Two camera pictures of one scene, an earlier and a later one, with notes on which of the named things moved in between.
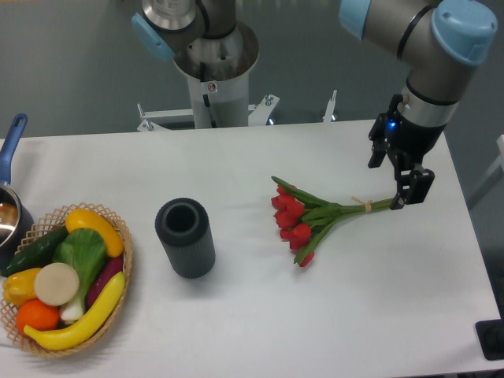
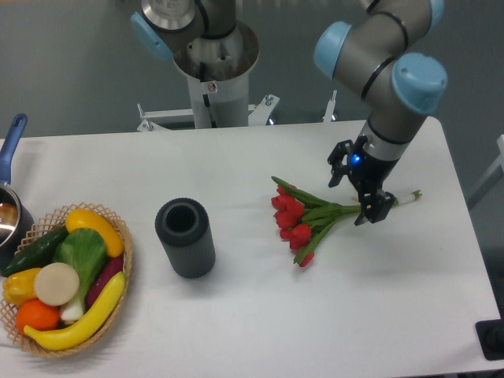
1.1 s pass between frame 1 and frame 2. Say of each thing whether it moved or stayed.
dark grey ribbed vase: stayed
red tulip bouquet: stayed
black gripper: moved
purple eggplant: stayed
